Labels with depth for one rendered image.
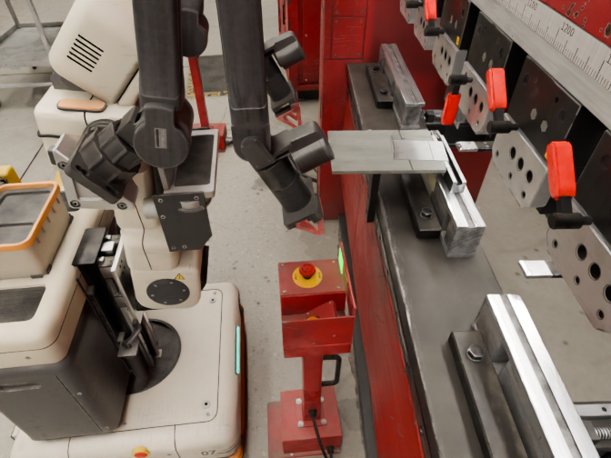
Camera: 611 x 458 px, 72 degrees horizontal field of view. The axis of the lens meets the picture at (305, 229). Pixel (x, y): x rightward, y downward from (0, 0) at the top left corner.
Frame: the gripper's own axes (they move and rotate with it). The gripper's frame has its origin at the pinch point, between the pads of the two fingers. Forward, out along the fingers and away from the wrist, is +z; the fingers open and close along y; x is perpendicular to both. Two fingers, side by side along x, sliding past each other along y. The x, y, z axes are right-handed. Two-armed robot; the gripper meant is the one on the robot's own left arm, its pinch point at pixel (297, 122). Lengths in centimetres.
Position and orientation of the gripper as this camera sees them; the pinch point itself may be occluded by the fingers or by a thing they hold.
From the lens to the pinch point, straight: 116.6
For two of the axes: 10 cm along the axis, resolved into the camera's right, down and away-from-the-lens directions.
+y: -1.1, -6.8, 7.3
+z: 4.5, 6.2, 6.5
